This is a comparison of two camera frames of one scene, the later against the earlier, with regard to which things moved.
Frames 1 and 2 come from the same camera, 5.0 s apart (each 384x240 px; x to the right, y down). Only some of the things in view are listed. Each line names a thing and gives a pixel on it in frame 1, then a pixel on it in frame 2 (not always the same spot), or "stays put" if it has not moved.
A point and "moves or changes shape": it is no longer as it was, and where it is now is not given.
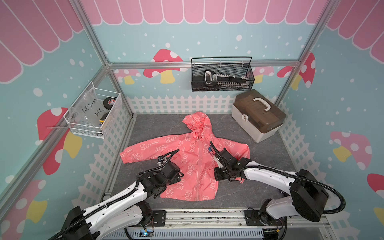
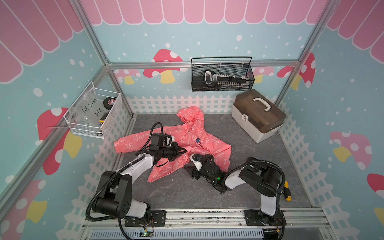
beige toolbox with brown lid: x=257 y=115 stays put
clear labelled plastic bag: x=87 y=110 stays put
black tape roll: x=108 y=102 stays put
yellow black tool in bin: x=102 y=118 stays put
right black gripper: x=217 y=176 to x=195 y=173
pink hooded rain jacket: x=195 y=156 moves or changes shape
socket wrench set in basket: x=211 y=78 stays put
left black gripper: x=176 y=179 to x=176 y=149
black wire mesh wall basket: x=221 y=73 stays put
